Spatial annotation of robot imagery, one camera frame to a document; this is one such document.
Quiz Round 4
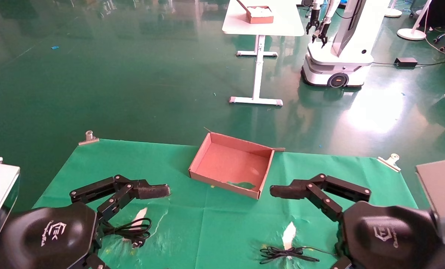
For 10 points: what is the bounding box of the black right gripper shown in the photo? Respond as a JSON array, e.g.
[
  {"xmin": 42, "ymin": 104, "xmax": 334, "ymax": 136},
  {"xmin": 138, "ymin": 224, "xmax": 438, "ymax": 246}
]
[{"xmin": 331, "ymin": 201, "xmax": 445, "ymax": 269}]

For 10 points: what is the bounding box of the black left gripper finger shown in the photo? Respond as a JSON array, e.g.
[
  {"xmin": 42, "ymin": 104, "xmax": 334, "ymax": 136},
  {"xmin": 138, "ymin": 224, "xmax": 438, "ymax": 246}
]
[{"xmin": 69, "ymin": 174, "xmax": 171, "ymax": 222}]

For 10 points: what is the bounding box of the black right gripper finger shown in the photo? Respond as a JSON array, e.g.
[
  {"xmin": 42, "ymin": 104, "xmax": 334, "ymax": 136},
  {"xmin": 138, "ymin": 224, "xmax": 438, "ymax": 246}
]
[{"xmin": 270, "ymin": 173, "xmax": 372, "ymax": 222}]

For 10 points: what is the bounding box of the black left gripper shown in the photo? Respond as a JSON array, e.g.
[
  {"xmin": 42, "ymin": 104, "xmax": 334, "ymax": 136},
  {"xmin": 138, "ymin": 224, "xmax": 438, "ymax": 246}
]
[{"xmin": 0, "ymin": 202, "xmax": 109, "ymax": 269}]

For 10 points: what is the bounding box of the thick black power cord bundle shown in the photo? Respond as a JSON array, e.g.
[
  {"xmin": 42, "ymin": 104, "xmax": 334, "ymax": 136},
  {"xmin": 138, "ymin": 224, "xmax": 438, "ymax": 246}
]
[{"xmin": 102, "ymin": 217, "xmax": 153, "ymax": 249}]

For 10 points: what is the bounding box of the thin black cable bundle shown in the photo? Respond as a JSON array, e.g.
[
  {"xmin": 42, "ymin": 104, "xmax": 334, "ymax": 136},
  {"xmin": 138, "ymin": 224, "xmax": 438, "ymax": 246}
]
[{"xmin": 259, "ymin": 245, "xmax": 337, "ymax": 265}]

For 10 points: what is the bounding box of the open brown cardboard box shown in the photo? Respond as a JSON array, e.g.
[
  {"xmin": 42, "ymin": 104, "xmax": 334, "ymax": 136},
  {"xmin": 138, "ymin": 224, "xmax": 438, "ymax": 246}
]
[{"xmin": 188, "ymin": 127, "xmax": 286, "ymax": 200}]

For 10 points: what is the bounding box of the small brown lidded box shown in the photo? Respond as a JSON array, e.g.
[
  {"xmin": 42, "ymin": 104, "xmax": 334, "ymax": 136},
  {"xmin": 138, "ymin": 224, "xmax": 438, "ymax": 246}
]
[{"xmin": 237, "ymin": 0, "xmax": 275, "ymax": 25}]

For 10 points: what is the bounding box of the green table cloth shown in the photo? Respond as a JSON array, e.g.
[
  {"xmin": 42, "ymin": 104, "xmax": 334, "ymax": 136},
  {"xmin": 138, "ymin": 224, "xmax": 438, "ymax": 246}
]
[{"xmin": 32, "ymin": 139, "xmax": 419, "ymax": 269}]

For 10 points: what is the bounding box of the silver binder clip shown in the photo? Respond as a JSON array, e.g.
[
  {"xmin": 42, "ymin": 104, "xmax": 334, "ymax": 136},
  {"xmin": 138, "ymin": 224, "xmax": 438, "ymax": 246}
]
[
  {"xmin": 377, "ymin": 153, "xmax": 402, "ymax": 173},
  {"xmin": 78, "ymin": 130, "xmax": 100, "ymax": 146}
]

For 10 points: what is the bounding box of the white wheeled robot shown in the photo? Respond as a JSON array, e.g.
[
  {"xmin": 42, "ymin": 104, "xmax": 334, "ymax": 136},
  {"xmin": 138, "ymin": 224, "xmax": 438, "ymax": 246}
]
[{"xmin": 301, "ymin": 0, "xmax": 392, "ymax": 89}]

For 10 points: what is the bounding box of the black power adapter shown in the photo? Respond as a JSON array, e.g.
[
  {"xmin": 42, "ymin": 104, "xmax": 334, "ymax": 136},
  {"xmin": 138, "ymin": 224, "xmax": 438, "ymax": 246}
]
[{"xmin": 394, "ymin": 57, "xmax": 418, "ymax": 68}]

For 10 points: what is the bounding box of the white packing material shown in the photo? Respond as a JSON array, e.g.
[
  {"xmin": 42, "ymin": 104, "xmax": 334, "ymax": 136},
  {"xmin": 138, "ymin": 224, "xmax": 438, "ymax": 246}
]
[{"xmin": 250, "ymin": 6, "xmax": 274, "ymax": 16}]

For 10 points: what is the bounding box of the white round stand base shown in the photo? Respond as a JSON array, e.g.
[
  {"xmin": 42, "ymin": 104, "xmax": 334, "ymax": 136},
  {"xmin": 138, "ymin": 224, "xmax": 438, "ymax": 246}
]
[{"xmin": 385, "ymin": 0, "xmax": 403, "ymax": 18}]

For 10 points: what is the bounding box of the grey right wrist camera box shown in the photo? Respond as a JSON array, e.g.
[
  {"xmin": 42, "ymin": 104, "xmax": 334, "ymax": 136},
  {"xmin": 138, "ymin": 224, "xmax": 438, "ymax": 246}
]
[{"xmin": 416, "ymin": 159, "xmax": 445, "ymax": 245}]

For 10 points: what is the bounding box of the white pedestal table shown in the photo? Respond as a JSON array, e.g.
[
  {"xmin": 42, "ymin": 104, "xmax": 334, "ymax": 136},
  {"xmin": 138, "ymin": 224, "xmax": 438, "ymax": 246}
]
[{"xmin": 222, "ymin": 0, "xmax": 305, "ymax": 106}]

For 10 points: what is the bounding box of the black floor cable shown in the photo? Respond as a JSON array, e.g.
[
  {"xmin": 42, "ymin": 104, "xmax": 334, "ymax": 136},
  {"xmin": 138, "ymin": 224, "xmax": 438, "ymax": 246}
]
[{"xmin": 372, "ymin": 58, "xmax": 445, "ymax": 68}]

